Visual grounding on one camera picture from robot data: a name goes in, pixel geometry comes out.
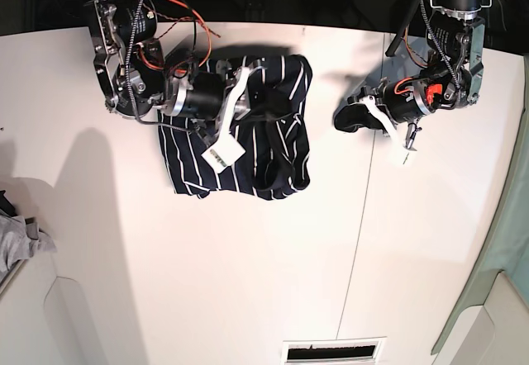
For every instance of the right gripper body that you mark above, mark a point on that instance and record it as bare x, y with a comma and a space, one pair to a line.
210, 102

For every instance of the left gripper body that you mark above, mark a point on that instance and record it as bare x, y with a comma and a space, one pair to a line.
399, 107

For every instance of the navy white striped t-shirt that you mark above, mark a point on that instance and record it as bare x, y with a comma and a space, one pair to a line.
274, 165

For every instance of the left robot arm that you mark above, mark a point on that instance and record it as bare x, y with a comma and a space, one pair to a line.
450, 78

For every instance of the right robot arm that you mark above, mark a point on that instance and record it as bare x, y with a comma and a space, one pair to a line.
128, 58

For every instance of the green fabric at right edge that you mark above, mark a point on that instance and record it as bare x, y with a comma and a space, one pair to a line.
489, 322

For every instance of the grey cloth pile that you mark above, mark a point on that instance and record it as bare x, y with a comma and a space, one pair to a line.
21, 239

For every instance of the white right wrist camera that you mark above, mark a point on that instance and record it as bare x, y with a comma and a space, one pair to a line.
223, 153

